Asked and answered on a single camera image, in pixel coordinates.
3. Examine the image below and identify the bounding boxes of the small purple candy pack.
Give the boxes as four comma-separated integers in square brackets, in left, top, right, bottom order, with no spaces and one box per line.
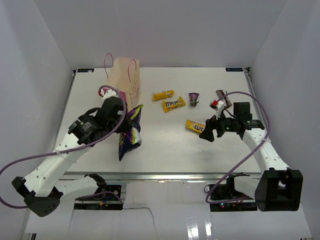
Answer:
[188,92,200,107]

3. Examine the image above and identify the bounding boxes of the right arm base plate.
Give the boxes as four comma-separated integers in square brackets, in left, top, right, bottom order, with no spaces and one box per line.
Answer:
[209,184,258,213]

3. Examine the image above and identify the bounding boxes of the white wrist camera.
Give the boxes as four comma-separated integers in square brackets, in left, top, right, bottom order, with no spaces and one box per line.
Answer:
[99,88,119,102]
[209,100,225,119]

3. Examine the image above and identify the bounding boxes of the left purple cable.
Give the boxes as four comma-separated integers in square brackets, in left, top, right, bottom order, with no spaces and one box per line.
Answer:
[0,85,128,209]

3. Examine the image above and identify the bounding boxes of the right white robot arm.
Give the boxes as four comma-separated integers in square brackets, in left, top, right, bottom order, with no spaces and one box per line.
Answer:
[199,100,303,212]

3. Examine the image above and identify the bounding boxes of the yellow candy bar pack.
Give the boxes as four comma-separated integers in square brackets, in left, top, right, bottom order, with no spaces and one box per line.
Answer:
[152,90,175,101]

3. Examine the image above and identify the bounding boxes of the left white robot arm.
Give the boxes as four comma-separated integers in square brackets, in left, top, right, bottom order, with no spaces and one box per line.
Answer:
[11,96,133,217]

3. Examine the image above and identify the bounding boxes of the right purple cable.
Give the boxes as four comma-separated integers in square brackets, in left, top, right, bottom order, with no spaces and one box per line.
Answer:
[204,91,271,205]

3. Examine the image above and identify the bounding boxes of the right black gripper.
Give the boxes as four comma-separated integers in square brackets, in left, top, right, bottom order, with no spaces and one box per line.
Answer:
[199,108,239,142]

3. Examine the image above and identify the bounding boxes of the pink beige paper bag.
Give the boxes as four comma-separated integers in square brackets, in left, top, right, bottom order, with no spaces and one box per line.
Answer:
[104,53,141,112]

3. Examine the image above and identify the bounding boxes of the brown chocolate bar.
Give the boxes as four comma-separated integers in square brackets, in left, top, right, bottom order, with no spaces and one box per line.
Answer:
[215,89,232,109]

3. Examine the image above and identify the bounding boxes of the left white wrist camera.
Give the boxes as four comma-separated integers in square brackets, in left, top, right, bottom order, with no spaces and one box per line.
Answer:
[99,88,119,102]

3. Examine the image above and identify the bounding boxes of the purple snack chip bag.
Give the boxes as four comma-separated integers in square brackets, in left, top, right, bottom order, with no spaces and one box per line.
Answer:
[118,104,144,161]

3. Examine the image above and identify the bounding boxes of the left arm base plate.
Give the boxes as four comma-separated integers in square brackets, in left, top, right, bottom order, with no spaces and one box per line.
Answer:
[74,185,127,211]

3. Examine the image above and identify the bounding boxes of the purple cable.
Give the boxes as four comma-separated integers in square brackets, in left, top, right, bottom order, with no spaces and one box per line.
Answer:
[204,91,271,205]
[0,85,128,209]

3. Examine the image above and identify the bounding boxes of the yellow M&M's pack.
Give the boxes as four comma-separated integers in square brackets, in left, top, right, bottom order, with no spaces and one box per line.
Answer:
[185,119,206,134]
[162,96,186,113]

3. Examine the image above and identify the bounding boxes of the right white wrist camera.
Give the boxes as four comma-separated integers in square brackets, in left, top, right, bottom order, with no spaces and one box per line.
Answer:
[209,100,225,119]

